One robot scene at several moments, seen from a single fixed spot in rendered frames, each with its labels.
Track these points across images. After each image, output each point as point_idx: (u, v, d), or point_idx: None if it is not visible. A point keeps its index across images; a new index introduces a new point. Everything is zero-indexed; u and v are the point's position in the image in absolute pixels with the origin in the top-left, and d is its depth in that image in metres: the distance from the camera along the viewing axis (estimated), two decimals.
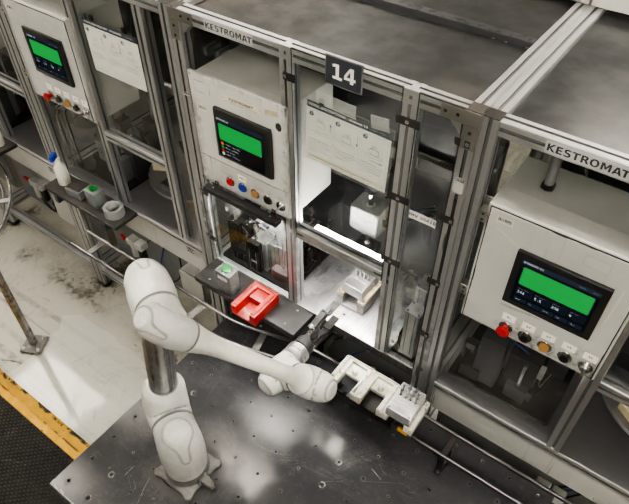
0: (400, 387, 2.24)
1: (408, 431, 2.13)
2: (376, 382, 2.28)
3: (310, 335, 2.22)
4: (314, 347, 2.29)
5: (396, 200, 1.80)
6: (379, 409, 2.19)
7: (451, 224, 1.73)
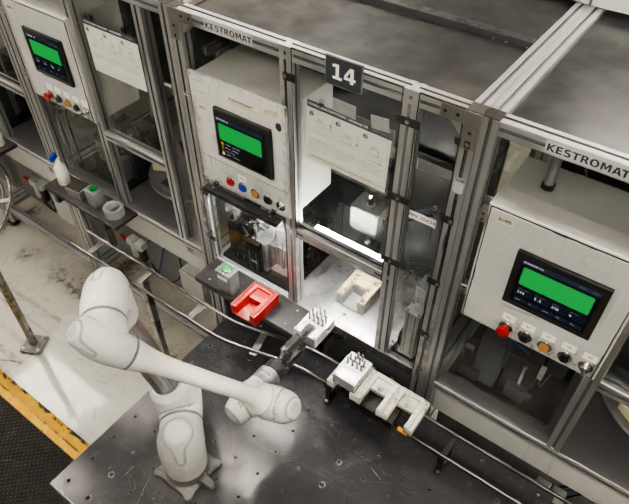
0: (400, 387, 2.24)
1: (408, 431, 2.13)
2: (376, 382, 2.28)
3: (281, 359, 2.11)
4: (287, 369, 2.18)
5: (396, 200, 1.80)
6: (379, 409, 2.19)
7: (451, 224, 1.73)
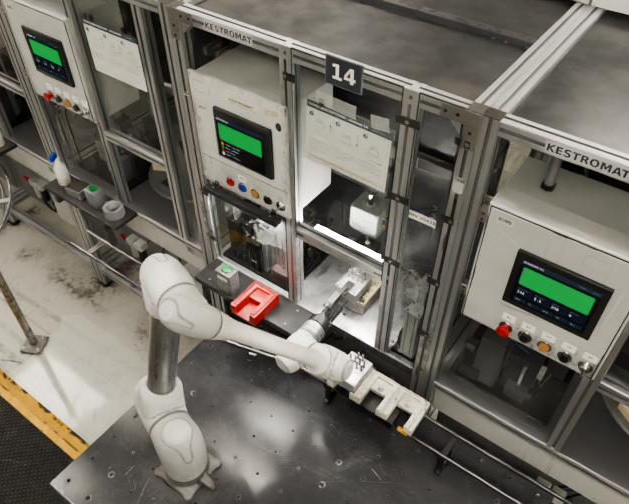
0: (400, 387, 2.24)
1: (408, 431, 2.13)
2: (376, 382, 2.28)
3: (325, 313, 2.27)
4: (330, 323, 2.35)
5: (396, 200, 1.80)
6: (379, 409, 2.19)
7: (451, 224, 1.73)
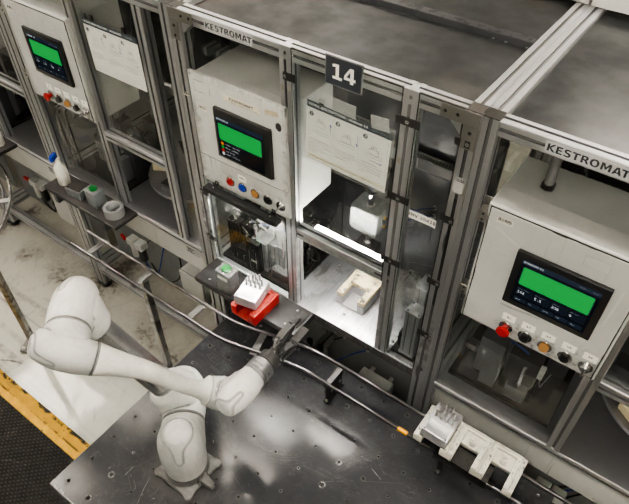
0: (494, 442, 2.09)
1: (507, 493, 1.98)
2: (466, 436, 2.13)
3: (275, 349, 2.03)
4: (280, 361, 2.11)
5: (396, 200, 1.80)
6: (474, 468, 2.03)
7: (451, 224, 1.73)
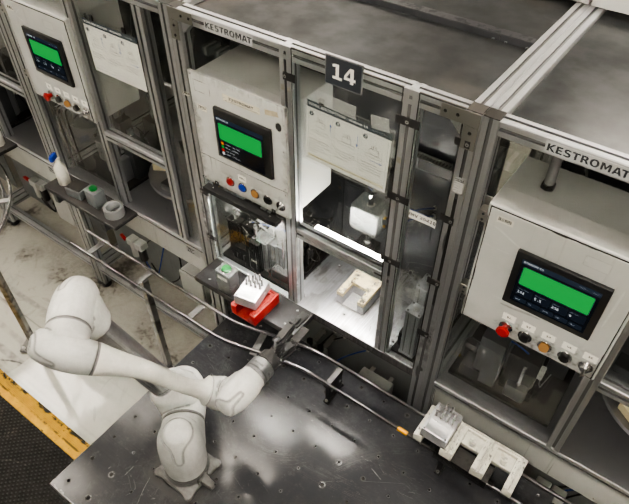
0: (494, 442, 2.09)
1: (507, 493, 1.98)
2: (466, 436, 2.13)
3: (275, 349, 2.03)
4: (280, 362, 2.11)
5: (396, 200, 1.80)
6: (474, 468, 2.03)
7: (451, 224, 1.73)
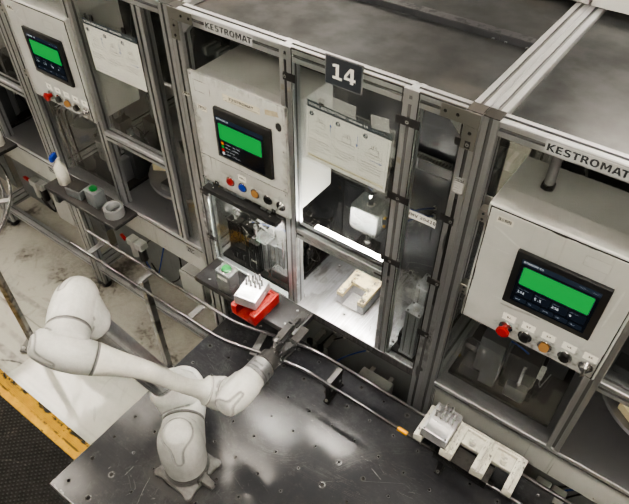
0: (494, 442, 2.09)
1: (507, 493, 1.98)
2: (466, 436, 2.13)
3: (275, 349, 2.03)
4: (280, 361, 2.11)
5: (396, 200, 1.80)
6: (474, 468, 2.03)
7: (451, 224, 1.73)
